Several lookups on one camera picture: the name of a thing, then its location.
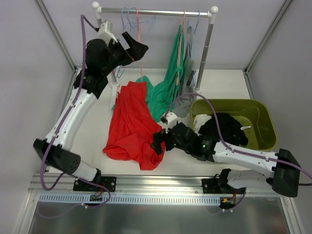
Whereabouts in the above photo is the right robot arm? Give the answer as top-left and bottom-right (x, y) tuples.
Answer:
(151, 123), (301, 197)

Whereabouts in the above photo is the white tank top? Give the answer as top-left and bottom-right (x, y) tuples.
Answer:
(193, 114), (212, 133)

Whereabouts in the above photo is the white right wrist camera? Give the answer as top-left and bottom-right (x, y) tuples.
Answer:
(161, 112), (178, 133)

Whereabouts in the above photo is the white silver clothes rack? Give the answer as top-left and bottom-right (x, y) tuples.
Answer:
(92, 1), (218, 110)

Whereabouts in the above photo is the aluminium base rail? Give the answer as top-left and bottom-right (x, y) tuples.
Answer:
(28, 173), (276, 196)

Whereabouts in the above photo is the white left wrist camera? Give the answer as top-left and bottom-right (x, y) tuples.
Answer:
(97, 20), (118, 45)

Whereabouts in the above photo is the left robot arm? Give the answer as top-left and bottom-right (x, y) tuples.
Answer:
(33, 32), (149, 191)

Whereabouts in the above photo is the white slotted cable duct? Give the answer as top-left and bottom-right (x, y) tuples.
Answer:
(39, 193), (221, 206)

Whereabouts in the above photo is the black tank top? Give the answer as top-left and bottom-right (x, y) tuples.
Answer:
(199, 113), (249, 147)

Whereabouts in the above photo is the grey tank top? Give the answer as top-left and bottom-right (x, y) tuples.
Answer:
(172, 26), (196, 117)

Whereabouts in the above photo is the salmon wire hanger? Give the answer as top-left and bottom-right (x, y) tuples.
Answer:
(176, 11), (185, 86)

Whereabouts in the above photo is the light blue wire hanger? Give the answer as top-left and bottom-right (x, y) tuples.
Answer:
(116, 7), (128, 78)

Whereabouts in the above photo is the red tank top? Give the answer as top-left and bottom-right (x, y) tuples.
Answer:
(102, 81), (164, 171)

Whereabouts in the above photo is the pink wire hanger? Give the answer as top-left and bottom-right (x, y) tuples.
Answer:
(135, 8), (144, 78)

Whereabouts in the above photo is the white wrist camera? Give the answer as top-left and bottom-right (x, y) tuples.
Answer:
(97, 20), (118, 45)
(161, 112), (178, 133)

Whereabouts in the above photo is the olive green plastic basket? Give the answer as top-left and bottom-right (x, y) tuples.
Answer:
(190, 99), (277, 152)

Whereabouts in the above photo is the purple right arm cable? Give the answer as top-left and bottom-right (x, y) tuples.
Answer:
(162, 94), (312, 187)

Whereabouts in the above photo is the green tank top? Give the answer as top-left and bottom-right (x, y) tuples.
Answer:
(136, 25), (184, 122)

